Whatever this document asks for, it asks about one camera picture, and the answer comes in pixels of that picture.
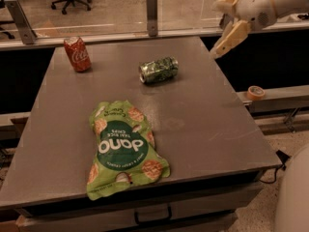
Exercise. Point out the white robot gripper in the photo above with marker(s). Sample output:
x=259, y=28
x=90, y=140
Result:
x=256, y=8

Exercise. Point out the green soda can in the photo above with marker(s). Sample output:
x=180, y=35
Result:
x=158, y=70

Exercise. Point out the red cola can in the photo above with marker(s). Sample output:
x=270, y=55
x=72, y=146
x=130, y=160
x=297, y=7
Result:
x=78, y=54

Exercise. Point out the orange tape roll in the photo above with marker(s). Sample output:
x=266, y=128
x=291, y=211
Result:
x=255, y=93

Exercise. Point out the green rice chips bag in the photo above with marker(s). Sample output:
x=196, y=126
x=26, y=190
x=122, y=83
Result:
x=126, y=156

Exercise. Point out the middle metal glass bracket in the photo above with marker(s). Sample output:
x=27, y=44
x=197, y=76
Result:
x=152, y=17

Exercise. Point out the left metal glass bracket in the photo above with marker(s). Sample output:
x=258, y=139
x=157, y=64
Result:
x=26, y=33

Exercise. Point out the black drawer handle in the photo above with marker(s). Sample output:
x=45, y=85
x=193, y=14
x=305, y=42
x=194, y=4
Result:
x=153, y=214

